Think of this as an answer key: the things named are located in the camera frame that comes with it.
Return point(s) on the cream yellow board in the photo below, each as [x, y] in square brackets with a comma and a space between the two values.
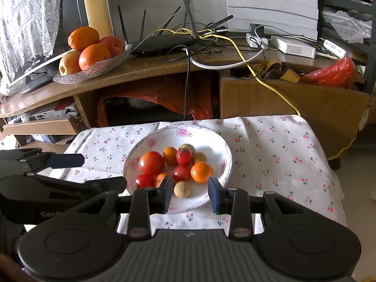
[97, 6]

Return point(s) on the black television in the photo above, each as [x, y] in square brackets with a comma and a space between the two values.
[72, 6]

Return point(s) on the brown paper scraps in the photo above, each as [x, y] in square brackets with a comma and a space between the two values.
[289, 75]

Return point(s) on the white power adapter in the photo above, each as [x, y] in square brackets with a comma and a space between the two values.
[255, 41]

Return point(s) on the red cherry tomato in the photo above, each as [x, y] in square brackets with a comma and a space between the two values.
[181, 173]
[144, 181]
[184, 156]

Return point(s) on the cherry print tablecloth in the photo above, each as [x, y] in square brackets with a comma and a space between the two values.
[264, 158]

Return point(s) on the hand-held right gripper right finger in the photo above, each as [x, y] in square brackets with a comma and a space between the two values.
[213, 195]

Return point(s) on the small tangerine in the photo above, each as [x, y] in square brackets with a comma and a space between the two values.
[160, 179]
[170, 155]

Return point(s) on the white floral porcelain bowl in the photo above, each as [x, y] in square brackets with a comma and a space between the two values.
[211, 149]

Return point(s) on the large red tomato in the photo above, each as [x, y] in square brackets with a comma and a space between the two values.
[151, 162]

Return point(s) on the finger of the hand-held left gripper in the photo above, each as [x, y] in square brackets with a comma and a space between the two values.
[66, 160]
[111, 183]

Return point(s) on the large orange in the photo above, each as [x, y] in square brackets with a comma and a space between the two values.
[94, 56]
[83, 38]

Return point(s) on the white lace cloth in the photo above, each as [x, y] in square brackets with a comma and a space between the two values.
[26, 20]

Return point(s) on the silver media player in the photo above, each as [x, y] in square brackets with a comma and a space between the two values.
[44, 114]

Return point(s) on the bubble wrap sheet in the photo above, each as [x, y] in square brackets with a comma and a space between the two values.
[349, 25]

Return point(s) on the white slatted panel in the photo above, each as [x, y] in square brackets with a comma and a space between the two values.
[270, 6]

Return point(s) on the orange tomato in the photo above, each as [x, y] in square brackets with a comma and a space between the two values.
[201, 172]

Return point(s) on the white power strip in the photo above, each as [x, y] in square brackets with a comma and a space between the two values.
[335, 48]

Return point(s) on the large red plastic bag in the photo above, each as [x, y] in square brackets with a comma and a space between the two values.
[164, 100]

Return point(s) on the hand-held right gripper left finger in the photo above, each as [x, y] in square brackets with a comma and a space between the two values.
[168, 194]

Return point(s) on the black router with antennas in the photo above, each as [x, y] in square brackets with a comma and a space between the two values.
[164, 42]

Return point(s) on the wooden television cabinet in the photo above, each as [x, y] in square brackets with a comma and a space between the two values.
[293, 100]

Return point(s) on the yellow red apple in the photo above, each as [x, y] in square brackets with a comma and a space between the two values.
[70, 62]

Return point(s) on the glass fruit plate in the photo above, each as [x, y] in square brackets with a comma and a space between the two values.
[97, 67]

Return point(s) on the dark metal shelf rack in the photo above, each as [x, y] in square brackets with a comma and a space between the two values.
[337, 3]

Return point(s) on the white box device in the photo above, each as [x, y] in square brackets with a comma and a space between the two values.
[293, 48]

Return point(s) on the brown longan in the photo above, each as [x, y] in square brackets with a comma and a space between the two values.
[201, 157]
[188, 146]
[181, 189]

